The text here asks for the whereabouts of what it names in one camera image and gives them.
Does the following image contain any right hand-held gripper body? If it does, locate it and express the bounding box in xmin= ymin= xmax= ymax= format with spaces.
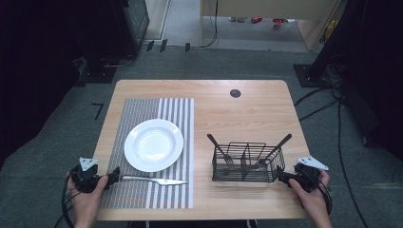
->
xmin=294 ymin=155 xmax=330 ymax=193

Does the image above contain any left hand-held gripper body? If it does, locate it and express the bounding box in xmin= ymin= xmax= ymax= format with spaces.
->
xmin=70 ymin=156 xmax=107 ymax=195

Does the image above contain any black wire cutlery basket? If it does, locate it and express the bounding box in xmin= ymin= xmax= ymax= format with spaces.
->
xmin=211 ymin=142 xmax=286 ymax=183

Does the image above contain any person's right hand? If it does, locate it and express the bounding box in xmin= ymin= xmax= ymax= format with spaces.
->
xmin=288 ymin=169 xmax=332 ymax=218

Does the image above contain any person's left hand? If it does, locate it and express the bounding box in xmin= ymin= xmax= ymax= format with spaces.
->
xmin=66 ymin=175 xmax=109 ymax=223

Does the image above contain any silver table knife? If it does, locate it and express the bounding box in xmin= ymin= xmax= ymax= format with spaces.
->
xmin=120 ymin=175 xmax=190 ymax=186

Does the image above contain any white round plate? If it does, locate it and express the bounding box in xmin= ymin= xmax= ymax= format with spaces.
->
xmin=124 ymin=118 xmax=185 ymax=174

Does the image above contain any striped woven placemat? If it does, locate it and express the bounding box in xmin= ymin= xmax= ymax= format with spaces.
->
xmin=100 ymin=97 xmax=195 ymax=210

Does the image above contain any dark curtain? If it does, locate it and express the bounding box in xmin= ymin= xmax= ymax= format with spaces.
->
xmin=0 ymin=0 xmax=127 ymax=169
xmin=308 ymin=0 xmax=403 ymax=161

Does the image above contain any black cabinet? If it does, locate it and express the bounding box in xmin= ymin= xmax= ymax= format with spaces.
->
xmin=108 ymin=0 xmax=150 ymax=59

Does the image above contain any black-handled spoon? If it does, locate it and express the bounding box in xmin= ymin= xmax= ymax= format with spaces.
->
xmin=257 ymin=133 xmax=294 ymax=166

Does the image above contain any left hand-held gripper cable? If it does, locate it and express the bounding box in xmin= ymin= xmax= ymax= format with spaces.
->
xmin=53 ymin=169 xmax=81 ymax=228

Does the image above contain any hand-held gripper cable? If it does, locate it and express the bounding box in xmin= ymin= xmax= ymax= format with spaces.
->
xmin=300 ymin=167 xmax=335 ymax=217
xmin=53 ymin=169 xmax=81 ymax=228

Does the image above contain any right hand-held gripper cable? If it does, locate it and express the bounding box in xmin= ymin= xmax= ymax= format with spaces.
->
xmin=300 ymin=167 xmax=335 ymax=217

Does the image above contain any long black floor cable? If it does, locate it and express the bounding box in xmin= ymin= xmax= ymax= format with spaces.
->
xmin=336 ymin=98 xmax=371 ymax=228

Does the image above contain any black-handled fork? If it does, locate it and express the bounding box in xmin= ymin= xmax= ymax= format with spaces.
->
xmin=206 ymin=133 xmax=236 ymax=169

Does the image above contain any black stand base plate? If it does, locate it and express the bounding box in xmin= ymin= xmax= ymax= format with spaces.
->
xmin=78 ymin=65 xmax=118 ymax=85
xmin=293 ymin=63 xmax=327 ymax=88

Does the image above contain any yellow cable coil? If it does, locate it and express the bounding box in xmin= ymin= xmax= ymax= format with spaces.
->
xmin=320 ymin=19 xmax=339 ymax=45

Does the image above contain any black hanging cable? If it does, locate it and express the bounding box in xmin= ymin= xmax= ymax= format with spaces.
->
xmin=199 ymin=0 xmax=221 ymax=49

